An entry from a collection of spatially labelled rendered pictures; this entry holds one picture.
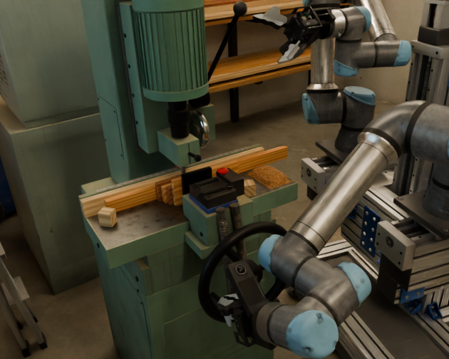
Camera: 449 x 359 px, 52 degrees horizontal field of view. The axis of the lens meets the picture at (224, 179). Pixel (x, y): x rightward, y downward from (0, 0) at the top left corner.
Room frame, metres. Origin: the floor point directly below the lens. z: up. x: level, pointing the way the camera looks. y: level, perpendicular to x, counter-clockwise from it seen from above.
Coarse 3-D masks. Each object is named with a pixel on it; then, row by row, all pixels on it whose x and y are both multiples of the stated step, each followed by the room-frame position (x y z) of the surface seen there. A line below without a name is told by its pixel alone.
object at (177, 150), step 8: (168, 128) 1.26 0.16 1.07; (160, 136) 1.23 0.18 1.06; (168, 136) 1.20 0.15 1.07; (192, 136) 1.20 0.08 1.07; (160, 144) 1.24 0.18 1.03; (168, 144) 1.19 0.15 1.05; (176, 144) 1.15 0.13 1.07; (184, 144) 1.15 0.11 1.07; (192, 144) 1.16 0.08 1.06; (168, 152) 1.19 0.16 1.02; (176, 152) 1.15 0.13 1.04; (184, 152) 1.15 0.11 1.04; (192, 152) 1.16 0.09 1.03; (176, 160) 1.15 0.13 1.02; (184, 160) 1.15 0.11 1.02; (192, 160) 1.16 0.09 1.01
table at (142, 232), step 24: (264, 192) 1.16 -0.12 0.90; (288, 192) 1.19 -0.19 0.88; (96, 216) 1.07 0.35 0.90; (120, 216) 1.06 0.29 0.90; (144, 216) 1.06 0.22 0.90; (168, 216) 1.05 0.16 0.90; (96, 240) 0.98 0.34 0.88; (120, 240) 0.95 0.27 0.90; (144, 240) 0.96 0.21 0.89; (168, 240) 0.99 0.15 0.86; (192, 240) 0.98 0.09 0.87; (120, 264) 0.92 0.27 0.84
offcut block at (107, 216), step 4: (104, 208) 1.04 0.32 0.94; (108, 208) 1.04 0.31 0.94; (112, 208) 1.04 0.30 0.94; (100, 212) 1.02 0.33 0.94; (104, 212) 1.02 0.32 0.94; (108, 212) 1.02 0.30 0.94; (112, 212) 1.02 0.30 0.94; (100, 216) 1.01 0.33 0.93; (104, 216) 1.01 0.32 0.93; (108, 216) 1.01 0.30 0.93; (112, 216) 1.02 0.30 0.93; (116, 216) 1.04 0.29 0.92; (100, 220) 1.02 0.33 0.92; (104, 220) 1.01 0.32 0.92; (108, 220) 1.01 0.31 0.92; (112, 220) 1.01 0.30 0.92; (116, 220) 1.03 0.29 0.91; (100, 224) 1.02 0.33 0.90; (104, 224) 1.01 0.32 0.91; (108, 224) 1.01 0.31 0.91; (112, 224) 1.01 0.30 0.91
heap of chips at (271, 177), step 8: (256, 168) 1.28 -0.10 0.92; (264, 168) 1.26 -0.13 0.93; (272, 168) 1.26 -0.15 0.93; (256, 176) 1.24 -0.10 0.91; (264, 176) 1.22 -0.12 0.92; (272, 176) 1.21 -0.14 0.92; (280, 176) 1.22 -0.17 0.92; (264, 184) 1.20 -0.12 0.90; (272, 184) 1.19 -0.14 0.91; (280, 184) 1.20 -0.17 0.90
